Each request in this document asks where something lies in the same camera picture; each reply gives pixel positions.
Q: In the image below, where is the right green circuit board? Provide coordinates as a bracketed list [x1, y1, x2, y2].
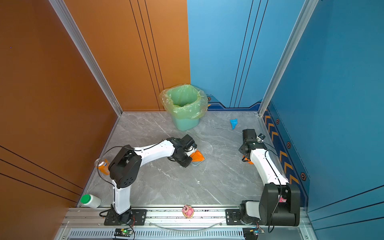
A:
[243, 228, 265, 240]

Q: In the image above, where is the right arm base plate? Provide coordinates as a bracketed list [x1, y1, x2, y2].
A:
[225, 209, 249, 226]

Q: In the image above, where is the teal plastic dustpan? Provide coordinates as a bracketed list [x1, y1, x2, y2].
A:
[190, 151, 207, 166]

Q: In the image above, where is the green circuit board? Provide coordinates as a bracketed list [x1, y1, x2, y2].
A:
[114, 228, 135, 238]
[243, 228, 265, 240]

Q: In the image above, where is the pink pig toy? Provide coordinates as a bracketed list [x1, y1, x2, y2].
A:
[182, 205, 195, 219]

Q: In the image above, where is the blue paper scrap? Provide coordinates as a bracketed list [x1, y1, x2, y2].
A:
[230, 119, 238, 130]

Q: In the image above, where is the plush doll pink dress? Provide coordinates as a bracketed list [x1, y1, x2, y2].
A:
[279, 196, 287, 203]

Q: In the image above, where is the orange soda can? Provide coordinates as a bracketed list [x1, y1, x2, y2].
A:
[94, 158, 110, 176]

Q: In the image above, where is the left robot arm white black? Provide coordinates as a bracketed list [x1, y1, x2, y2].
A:
[108, 135, 204, 225]

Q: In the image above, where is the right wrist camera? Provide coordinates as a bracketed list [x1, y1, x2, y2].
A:
[257, 134, 266, 143]

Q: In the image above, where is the white bottle green cap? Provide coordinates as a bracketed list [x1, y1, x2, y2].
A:
[80, 194, 101, 209]

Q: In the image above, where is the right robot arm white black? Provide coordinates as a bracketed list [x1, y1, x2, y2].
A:
[239, 129, 301, 227]

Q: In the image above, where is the left green circuit board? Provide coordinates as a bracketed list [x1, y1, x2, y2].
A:
[114, 228, 135, 238]

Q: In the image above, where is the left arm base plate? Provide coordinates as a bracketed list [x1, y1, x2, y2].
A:
[104, 208, 147, 227]

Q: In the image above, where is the green trash bin with bag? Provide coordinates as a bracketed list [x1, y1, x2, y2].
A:
[160, 85, 209, 132]

